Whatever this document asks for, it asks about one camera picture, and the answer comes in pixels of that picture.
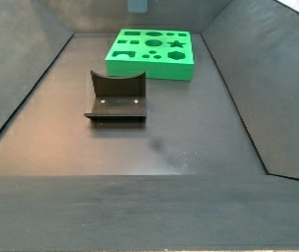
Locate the blue rectangular block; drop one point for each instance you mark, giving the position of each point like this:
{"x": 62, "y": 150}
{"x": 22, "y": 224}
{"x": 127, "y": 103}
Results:
{"x": 137, "y": 6}

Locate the dark curved holder block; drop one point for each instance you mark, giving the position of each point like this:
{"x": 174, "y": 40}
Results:
{"x": 119, "y": 97}

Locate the green shape sorting board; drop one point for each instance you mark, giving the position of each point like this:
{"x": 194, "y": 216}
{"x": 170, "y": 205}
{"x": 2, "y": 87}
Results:
{"x": 162, "y": 53}

